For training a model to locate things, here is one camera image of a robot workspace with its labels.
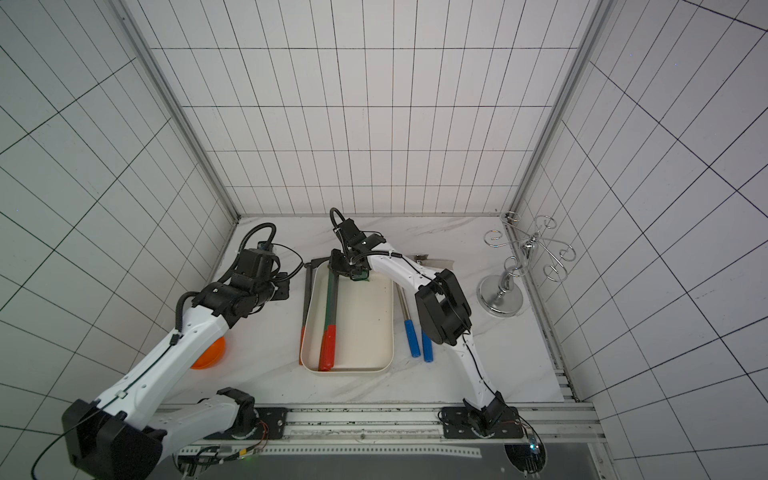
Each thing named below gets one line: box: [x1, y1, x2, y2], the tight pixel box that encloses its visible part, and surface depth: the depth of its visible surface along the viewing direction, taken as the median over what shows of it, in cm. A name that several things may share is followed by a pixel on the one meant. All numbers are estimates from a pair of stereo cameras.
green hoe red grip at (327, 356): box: [318, 272, 338, 371], surface depth 85 cm
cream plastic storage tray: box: [300, 261, 395, 375], surface depth 91 cm
